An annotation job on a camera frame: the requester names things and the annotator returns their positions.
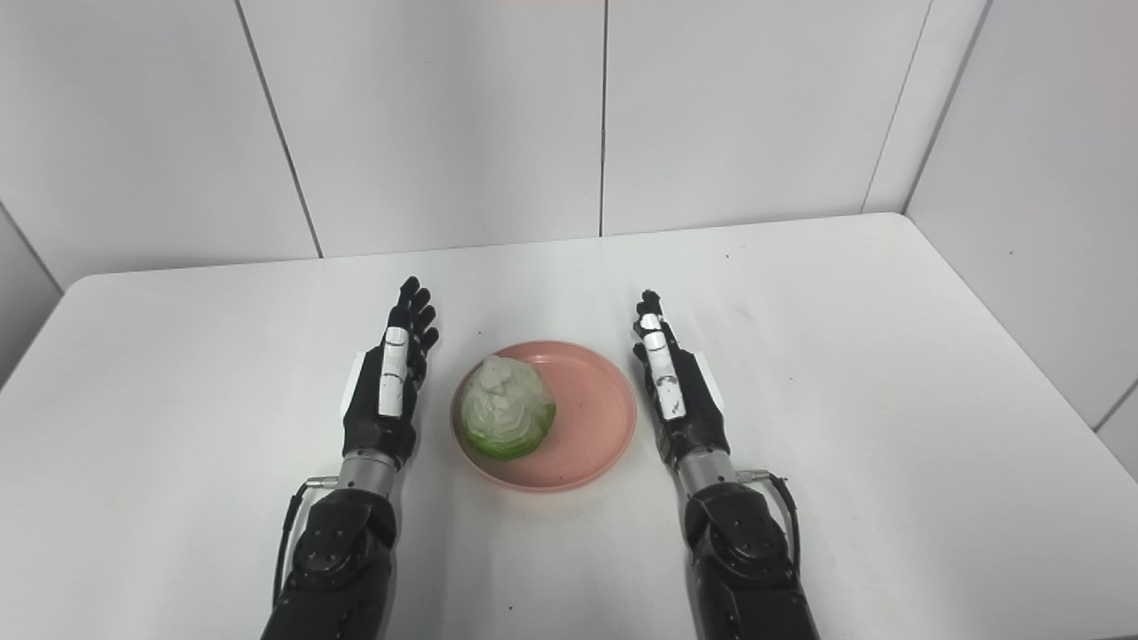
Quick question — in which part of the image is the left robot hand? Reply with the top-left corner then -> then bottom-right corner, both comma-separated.
342,276 -> 440,468

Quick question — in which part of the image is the green white cabbage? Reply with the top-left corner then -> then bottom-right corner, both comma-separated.
460,355 -> 557,462

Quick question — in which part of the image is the pink plate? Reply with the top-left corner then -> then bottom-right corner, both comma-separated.
449,340 -> 638,492

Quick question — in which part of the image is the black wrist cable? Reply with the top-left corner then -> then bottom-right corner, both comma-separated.
736,469 -> 803,577
270,476 -> 341,609

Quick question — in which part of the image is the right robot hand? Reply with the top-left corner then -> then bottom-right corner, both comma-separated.
631,289 -> 733,470

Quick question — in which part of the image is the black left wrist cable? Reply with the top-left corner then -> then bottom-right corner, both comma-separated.
270,476 -> 341,609

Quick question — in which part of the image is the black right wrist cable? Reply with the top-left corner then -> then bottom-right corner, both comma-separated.
736,469 -> 803,577

